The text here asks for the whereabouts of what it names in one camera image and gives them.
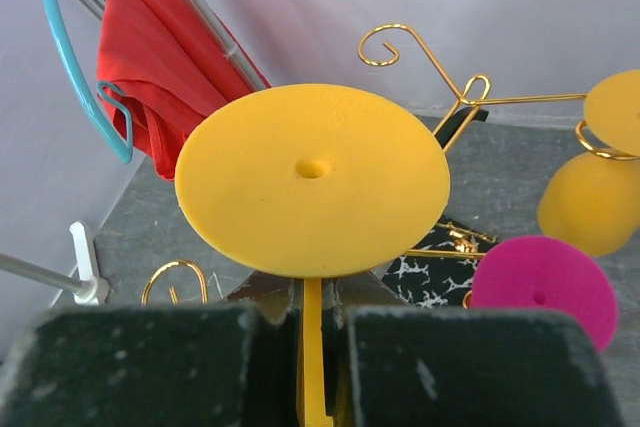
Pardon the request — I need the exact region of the silver clothes rail stand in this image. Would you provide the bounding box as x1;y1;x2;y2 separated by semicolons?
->
0;0;269;309

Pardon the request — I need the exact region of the orange wine glass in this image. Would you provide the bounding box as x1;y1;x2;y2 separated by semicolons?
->
174;83;452;427
537;70;639;256

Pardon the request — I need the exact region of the teal clothes hanger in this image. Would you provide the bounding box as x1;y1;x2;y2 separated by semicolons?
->
42;0;134;164

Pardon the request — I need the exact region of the pink wine glass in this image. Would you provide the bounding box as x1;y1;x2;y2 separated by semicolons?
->
470;235;619;352

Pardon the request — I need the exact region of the red cloth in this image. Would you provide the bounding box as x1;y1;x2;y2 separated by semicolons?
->
96;0;253;181

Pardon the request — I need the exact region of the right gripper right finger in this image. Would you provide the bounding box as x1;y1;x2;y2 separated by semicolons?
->
335;306;624;426

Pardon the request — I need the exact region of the gold wine glass rack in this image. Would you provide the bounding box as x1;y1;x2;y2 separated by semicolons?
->
141;23;640;311

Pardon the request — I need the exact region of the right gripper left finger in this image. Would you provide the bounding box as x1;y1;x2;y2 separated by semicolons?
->
1;303;297;426

